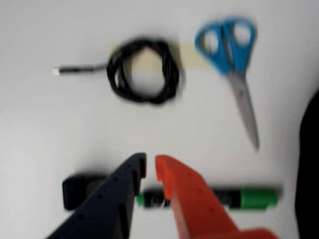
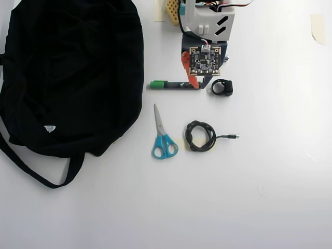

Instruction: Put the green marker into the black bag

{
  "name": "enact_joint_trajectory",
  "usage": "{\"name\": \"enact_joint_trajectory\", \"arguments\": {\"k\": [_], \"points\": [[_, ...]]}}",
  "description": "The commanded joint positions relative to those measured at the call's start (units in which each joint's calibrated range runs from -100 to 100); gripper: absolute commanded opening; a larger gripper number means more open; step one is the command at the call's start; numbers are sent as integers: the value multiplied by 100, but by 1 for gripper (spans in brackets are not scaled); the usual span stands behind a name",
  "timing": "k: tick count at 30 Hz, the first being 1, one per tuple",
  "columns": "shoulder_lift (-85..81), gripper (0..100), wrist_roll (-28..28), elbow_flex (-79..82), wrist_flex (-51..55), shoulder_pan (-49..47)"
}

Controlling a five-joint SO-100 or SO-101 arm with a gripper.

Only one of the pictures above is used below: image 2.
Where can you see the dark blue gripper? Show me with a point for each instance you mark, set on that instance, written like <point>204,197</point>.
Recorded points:
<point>185,61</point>

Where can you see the green capped black marker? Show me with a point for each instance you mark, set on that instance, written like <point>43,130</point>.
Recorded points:
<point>158,84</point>

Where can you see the black fabric bag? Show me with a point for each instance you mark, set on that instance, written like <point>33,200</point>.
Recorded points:
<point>72,77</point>

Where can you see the yellow perforated block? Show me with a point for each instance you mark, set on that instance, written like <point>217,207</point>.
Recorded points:
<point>172,11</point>

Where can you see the beige masking tape strip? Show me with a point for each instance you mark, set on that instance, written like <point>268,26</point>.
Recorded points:
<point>159,11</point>
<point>318,28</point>

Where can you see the pale yellow tape patch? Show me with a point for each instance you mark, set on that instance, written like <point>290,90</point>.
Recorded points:
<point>199,142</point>

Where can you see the black camera circuit board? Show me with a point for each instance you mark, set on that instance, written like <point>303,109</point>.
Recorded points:
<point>205,61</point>

